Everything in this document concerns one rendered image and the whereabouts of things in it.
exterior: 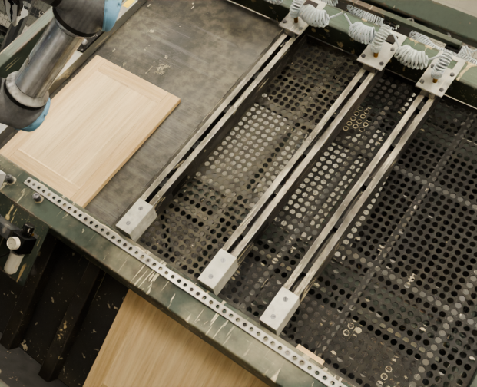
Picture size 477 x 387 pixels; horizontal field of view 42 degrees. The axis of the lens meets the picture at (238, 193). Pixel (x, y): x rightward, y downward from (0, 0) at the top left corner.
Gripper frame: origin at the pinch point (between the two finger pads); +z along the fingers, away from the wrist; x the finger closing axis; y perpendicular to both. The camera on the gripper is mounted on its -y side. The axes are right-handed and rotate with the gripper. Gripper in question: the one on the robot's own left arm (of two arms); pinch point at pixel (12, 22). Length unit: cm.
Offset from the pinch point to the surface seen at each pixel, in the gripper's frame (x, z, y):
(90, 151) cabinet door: -40, 35, 2
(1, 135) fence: -5.8, 40.5, -10.2
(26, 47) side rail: 18.5, 21.8, 21.8
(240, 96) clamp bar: -73, 9, 43
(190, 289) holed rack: -105, 43, -19
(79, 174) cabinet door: -43, 40, -6
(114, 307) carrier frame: -73, 80, -14
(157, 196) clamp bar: -76, 32, -3
